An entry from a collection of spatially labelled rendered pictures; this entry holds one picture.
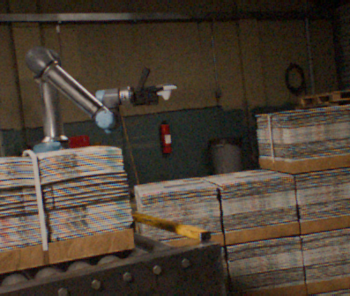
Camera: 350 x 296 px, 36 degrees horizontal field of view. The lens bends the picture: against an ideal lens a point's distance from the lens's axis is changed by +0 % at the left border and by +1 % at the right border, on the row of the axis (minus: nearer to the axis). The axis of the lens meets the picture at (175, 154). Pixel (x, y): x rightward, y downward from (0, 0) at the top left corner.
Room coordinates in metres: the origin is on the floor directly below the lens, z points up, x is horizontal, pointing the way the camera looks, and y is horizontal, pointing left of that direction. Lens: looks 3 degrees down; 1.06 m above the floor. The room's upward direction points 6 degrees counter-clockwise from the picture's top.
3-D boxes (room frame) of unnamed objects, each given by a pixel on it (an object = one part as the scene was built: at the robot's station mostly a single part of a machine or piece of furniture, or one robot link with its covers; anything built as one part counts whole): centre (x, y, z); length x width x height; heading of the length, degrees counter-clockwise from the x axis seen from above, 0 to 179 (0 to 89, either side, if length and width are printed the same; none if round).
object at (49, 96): (2.40, 0.52, 1.19); 0.15 x 0.12 x 0.55; 177
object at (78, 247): (1.27, 0.23, 0.83); 0.29 x 0.16 x 0.04; 19
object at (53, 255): (1.24, 0.33, 0.83); 0.28 x 0.06 x 0.04; 19
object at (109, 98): (2.38, 0.26, 1.21); 0.11 x 0.08 x 0.09; 87
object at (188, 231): (1.39, 0.05, 0.81); 0.43 x 0.03 x 0.02; 26
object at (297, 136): (2.21, -0.54, 0.95); 0.38 x 0.29 x 0.23; 9
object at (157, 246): (1.36, 0.12, 0.77); 0.47 x 0.05 x 0.05; 26
